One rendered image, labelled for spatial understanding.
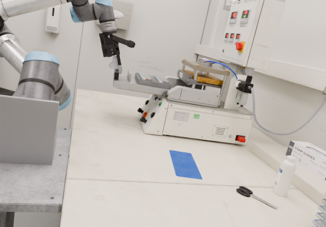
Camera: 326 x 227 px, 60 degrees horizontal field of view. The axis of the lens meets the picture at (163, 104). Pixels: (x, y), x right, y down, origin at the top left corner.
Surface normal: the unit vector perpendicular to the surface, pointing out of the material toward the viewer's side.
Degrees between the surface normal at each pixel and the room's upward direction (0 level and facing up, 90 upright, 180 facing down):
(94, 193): 0
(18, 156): 90
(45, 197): 0
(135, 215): 0
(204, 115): 90
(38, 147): 90
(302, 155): 90
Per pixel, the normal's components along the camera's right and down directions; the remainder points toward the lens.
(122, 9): 0.25, 0.28
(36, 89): 0.42, -0.70
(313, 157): -0.93, -0.17
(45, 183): 0.20, -0.95
